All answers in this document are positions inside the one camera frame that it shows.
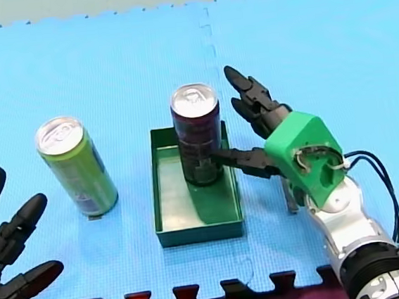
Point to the green drink can dark band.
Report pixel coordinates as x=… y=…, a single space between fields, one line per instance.
x=75 y=165

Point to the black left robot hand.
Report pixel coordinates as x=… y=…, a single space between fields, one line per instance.
x=7 y=242

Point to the dark purple drink can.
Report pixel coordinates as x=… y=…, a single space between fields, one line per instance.
x=198 y=139

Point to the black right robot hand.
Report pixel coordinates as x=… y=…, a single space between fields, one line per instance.
x=255 y=108

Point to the shallow green tray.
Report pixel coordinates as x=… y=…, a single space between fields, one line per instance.
x=198 y=206

